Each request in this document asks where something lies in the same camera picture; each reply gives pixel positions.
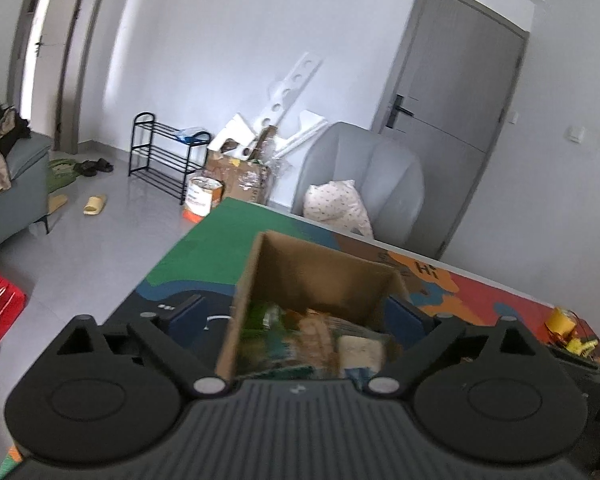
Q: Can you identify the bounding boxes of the white wall switch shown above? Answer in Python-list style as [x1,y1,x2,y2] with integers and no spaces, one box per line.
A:
[566,126,586,144]

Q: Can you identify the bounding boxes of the white blue label snack packet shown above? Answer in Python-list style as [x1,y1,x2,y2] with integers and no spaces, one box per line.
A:
[337,335,385,389]

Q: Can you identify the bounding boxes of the white dotted pillow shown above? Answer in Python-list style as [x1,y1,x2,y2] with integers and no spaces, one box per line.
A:
[302,180,374,238]

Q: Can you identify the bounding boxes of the green snack bar packet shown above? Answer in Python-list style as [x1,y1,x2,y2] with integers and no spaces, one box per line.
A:
[236,301,300,376]

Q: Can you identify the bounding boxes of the yellow slipper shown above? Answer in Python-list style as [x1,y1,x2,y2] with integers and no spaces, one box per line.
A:
[47,194,68,214]
[83,195,107,217]

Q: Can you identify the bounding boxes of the brown cardboard box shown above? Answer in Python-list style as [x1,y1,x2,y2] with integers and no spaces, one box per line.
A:
[215,231,408,380]

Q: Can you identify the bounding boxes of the yellow toy clutter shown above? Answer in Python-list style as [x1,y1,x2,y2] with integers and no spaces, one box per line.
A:
[566,337,600,358]

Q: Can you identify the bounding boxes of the white foam board with holes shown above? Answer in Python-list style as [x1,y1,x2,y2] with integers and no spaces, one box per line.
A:
[249,52,323,150]

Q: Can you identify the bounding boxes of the grey closed door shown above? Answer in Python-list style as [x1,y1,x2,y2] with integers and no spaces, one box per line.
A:
[372,0,529,258]

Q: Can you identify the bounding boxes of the black metal shoe rack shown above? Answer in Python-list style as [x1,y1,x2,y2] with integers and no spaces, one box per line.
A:
[128,112,212,205]

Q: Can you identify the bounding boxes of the black shoes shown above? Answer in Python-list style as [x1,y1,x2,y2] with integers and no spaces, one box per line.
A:
[73,158,114,178]

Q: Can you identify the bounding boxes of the brown carton with packaging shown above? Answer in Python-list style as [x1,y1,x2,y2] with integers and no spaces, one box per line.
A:
[204,126,278,205]

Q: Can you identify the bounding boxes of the grey armchair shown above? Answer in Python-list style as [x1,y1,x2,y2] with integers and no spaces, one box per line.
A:
[291,122,425,248]

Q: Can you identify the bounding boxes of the orange white bucket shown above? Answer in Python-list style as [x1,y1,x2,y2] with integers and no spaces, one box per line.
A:
[183,177,223,223]

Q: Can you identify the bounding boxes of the grey sofa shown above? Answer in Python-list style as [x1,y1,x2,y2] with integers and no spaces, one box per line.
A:
[0,130,52,245]

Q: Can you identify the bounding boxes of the black door handle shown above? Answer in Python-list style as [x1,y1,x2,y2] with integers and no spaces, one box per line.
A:
[386,94,414,129]

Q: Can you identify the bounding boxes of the colourful cartoon table mat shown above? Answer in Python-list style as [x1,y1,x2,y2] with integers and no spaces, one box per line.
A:
[4,200,600,479]

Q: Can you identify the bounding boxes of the open grey door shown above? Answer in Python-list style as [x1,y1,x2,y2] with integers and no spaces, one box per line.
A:
[7,0,102,154]

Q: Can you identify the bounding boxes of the teal clear cracker packet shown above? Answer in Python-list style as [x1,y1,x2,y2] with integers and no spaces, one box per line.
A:
[285,309,339,378]

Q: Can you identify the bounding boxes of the green door mat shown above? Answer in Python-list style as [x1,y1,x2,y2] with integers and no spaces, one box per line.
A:
[47,158,80,194]

